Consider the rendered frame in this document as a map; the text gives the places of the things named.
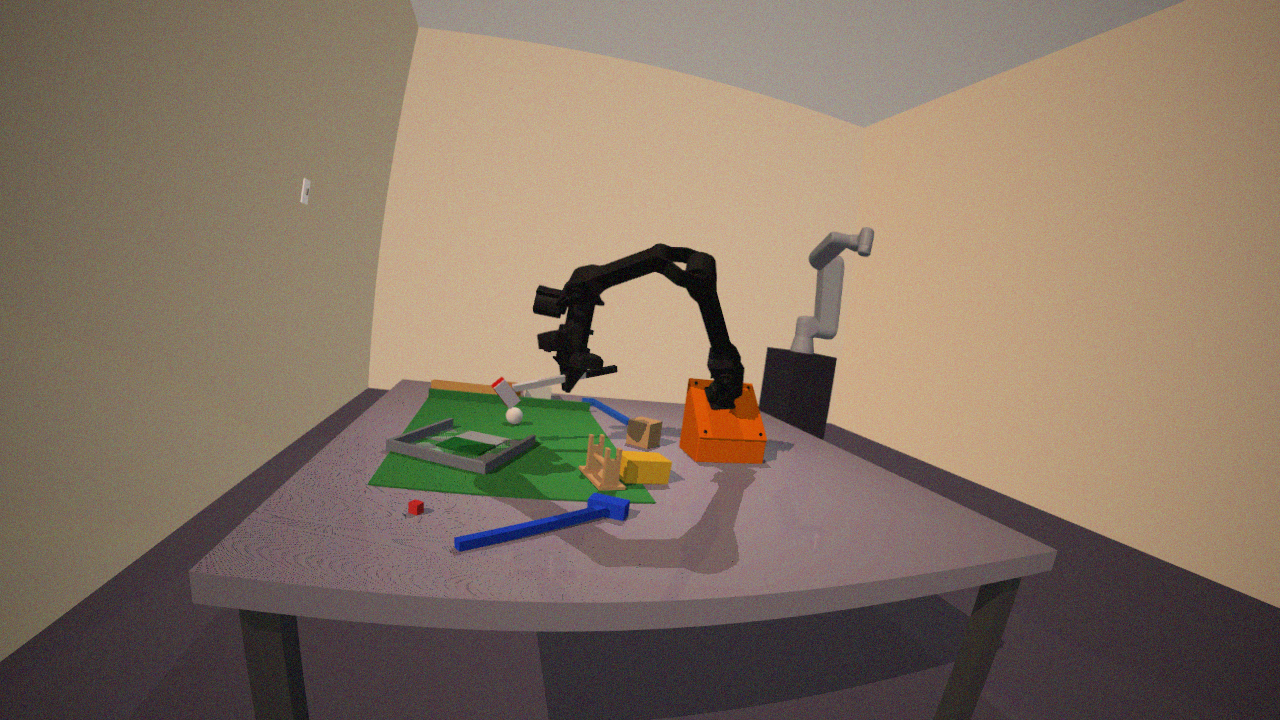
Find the green putting mat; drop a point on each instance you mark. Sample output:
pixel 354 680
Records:
pixel 547 470

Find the brown wooden mallet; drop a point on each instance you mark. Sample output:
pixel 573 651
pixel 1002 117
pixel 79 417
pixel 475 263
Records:
pixel 463 387

